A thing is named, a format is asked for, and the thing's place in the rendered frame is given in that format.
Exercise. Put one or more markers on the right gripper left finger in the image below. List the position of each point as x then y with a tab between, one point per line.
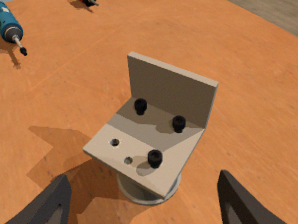
53	201

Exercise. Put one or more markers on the beige l-shaped bracket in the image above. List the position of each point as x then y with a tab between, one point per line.
169	91

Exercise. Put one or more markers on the red screwdriver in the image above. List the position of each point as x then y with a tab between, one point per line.
89	3

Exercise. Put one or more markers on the black socket head screw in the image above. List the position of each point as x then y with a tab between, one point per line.
140	106
178	123
23	51
154	158

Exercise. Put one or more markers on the blue electric screwdriver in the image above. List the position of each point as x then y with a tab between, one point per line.
10	29

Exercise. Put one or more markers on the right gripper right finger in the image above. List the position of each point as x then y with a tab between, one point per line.
233	196

